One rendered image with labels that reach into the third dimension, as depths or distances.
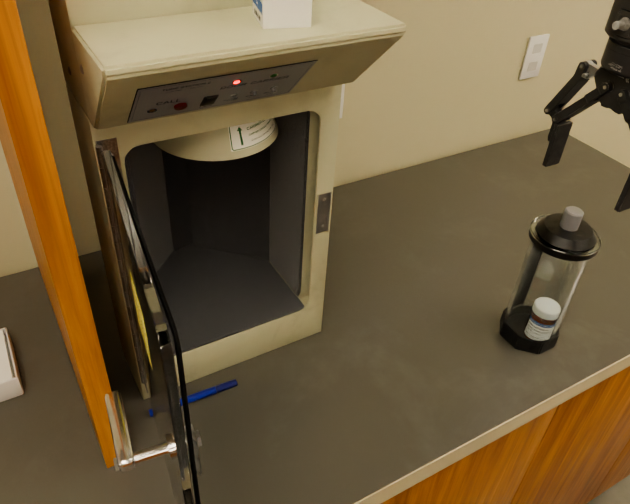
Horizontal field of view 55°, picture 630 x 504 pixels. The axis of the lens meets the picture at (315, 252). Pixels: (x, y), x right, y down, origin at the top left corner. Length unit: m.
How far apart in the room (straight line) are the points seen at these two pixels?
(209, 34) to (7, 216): 0.72
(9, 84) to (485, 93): 1.32
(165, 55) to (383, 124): 0.98
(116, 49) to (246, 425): 0.58
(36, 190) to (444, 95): 1.16
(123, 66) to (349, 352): 0.65
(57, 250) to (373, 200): 0.90
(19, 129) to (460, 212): 1.05
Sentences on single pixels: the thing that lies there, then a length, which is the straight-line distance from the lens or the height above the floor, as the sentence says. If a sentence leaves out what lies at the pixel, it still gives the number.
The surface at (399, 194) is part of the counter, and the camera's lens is 1.45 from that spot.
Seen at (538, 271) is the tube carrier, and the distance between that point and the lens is 1.02.
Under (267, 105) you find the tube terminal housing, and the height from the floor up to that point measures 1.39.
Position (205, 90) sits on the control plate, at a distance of 0.64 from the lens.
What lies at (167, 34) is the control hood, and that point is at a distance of 0.62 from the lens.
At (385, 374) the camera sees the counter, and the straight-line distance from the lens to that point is 1.02.
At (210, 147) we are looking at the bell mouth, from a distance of 0.79.
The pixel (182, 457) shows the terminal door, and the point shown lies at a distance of 0.56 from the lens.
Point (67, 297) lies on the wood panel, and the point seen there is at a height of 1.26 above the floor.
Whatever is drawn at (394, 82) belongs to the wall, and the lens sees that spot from 1.46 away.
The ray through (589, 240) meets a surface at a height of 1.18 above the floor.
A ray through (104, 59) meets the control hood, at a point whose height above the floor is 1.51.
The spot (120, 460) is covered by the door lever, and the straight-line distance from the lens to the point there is 0.61.
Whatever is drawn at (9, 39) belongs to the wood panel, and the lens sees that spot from 0.56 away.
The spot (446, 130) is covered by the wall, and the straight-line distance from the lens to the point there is 1.65.
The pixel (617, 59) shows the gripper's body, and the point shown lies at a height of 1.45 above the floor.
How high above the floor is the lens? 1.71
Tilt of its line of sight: 38 degrees down
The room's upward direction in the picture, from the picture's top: 4 degrees clockwise
